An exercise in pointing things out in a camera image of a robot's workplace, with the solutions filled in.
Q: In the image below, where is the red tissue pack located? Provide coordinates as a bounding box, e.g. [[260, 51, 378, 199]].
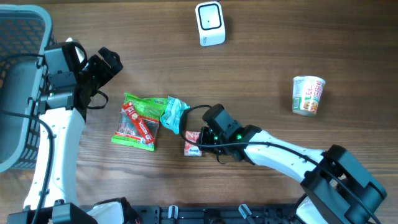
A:
[[184, 131, 202, 157]]

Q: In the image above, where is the teal snack packet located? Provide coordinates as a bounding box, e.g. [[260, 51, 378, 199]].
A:
[[160, 96, 190, 134]]

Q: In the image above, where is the red chocolate bar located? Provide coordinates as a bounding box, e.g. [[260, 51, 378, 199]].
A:
[[122, 102, 155, 144]]

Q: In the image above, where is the green candy bag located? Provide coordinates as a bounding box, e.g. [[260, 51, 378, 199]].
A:
[[111, 93, 167, 151]]

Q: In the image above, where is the instant noodle cup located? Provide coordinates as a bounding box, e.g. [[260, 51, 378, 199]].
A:
[[292, 76, 326, 116]]

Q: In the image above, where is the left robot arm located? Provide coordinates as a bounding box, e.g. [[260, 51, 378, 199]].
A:
[[7, 42, 126, 223]]

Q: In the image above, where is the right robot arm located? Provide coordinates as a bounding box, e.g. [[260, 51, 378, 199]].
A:
[[200, 104, 387, 223]]

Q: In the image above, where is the white barcode scanner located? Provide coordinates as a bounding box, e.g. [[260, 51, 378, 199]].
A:
[[195, 1, 226, 47]]

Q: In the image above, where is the grey plastic basket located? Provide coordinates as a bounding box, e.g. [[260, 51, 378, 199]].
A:
[[1, 4, 56, 172]]

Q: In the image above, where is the black left camera cable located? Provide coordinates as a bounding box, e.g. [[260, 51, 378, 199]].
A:
[[0, 42, 109, 224]]

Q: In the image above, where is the black camera cable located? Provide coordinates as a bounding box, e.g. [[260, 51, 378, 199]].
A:
[[178, 105, 383, 224], [0, 42, 109, 224]]

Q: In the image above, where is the black mounting rail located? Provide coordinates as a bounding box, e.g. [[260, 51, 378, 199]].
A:
[[132, 204, 302, 224]]

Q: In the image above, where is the black right camera cable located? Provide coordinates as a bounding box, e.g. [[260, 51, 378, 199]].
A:
[[178, 105, 383, 224]]

